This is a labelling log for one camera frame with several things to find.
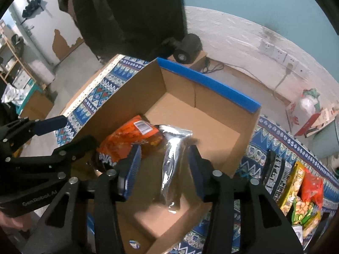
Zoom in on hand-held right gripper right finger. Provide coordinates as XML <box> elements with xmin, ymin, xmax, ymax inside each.
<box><xmin>185</xmin><ymin>144</ymin><xmax>304</xmax><ymax>254</ymax></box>

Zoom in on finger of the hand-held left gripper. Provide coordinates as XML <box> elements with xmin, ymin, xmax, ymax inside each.
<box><xmin>4</xmin><ymin>135</ymin><xmax>99</xmax><ymax>183</ymax></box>
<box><xmin>0</xmin><ymin>116</ymin><xmax>68</xmax><ymax>149</ymax></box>

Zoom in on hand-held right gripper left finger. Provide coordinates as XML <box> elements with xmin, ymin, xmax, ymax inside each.
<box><xmin>22</xmin><ymin>145</ymin><xmax>142</xmax><ymax>254</ymax></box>

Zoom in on silver snack packet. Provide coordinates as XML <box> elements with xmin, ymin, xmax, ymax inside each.
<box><xmin>158</xmin><ymin>124</ymin><xmax>193</xmax><ymax>213</ymax></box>

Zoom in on black snack packet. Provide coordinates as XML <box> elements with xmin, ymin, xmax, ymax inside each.
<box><xmin>261</xmin><ymin>151</ymin><xmax>296</xmax><ymax>202</ymax></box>

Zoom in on yellow orange snack packet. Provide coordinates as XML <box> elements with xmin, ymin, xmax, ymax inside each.
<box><xmin>277</xmin><ymin>161</ymin><xmax>305</xmax><ymax>216</ymax></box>

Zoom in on green snack packet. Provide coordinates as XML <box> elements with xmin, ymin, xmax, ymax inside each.
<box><xmin>290</xmin><ymin>196</ymin><xmax>322</xmax><ymax>241</ymax></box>

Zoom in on red snack packet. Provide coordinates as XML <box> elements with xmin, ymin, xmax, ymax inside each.
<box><xmin>300</xmin><ymin>173</ymin><xmax>324</xmax><ymax>211</ymax></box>

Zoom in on person's left hand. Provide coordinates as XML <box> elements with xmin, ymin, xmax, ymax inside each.
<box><xmin>0</xmin><ymin>212</ymin><xmax>29</xmax><ymax>231</ymax></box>

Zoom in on cardboard box with teal top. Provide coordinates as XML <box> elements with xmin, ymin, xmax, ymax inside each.
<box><xmin>16</xmin><ymin>83</ymin><xmax>55</xmax><ymax>119</ymax></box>

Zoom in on crumpled white plastic bag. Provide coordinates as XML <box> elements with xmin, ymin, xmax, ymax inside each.
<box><xmin>1</xmin><ymin>85</ymin><xmax>27</xmax><ymax>105</ymax></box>

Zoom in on white plastic bin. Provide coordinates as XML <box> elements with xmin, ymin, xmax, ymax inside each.
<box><xmin>29</xmin><ymin>58</ymin><xmax>55</xmax><ymax>85</ymax></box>

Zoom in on blue patterned tablecloth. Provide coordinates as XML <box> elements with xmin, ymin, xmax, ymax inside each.
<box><xmin>54</xmin><ymin>54</ymin><xmax>337</xmax><ymax>254</ymax></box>

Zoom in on wooden shelf rack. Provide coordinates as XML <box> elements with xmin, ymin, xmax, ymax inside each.
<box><xmin>0</xmin><ymin>20</ymin><xmax>35</xmax><ymax>85</ymax></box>

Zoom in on small cardboard box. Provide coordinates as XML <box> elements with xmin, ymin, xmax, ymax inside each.
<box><xmin>167</xmin><ymin>50</ymin><xmax>208</xmax><ymax>72</ymax></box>

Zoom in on black umbrella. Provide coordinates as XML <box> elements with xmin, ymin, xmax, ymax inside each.
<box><xmin>21</xmin><ymin>0</ymin><xmax>44</xmax><ymax>19</ymax></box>

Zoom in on red and white bag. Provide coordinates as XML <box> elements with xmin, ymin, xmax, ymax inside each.
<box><xmin>286</xmin><ymin>88</ymin><xmax>327</xmax><ymax>137</ymax></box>

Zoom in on black portable fan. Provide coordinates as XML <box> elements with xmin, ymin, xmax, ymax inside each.
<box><xmin>161</xmin><ymin>33</ymin><xmax>203</xmax><ymax>64</ymax></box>

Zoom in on teal bin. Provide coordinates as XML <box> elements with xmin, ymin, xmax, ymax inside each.
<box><xmin>310</xmin><ymin>122</ymin><xmax>339</xmax><ymax>159</ymax></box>

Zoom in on cardboard pieces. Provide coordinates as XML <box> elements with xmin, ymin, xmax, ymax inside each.
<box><xmin>315</xmin><ymin>106</ymin><xmax>339</xmax><ymax>127</ymax></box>

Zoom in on black cable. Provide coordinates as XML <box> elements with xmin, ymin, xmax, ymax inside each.
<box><xmin>200</xmin><ymin>57</ymin><xmax>225</xmax><ymax>75</ymax></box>

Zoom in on white plug cable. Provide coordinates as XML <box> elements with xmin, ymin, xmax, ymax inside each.
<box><xmin>273</xmin><ymin>63</ymin><xmax>294</xmax><ymax>96</ymax></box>

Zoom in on white wall socket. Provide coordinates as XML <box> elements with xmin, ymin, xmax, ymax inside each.
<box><xmin>258</xmin><ymin>39</ymin><xmax>273</xmax><ymax>55</ymax></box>
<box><xmin>286</xmin><ymin>55</ymin><xmax>300</xmax><ymax>69</ymax></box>
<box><xmin>273</xmin><ymin>47</ymin><xmax>287</xmax><ymax>62</ymax></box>

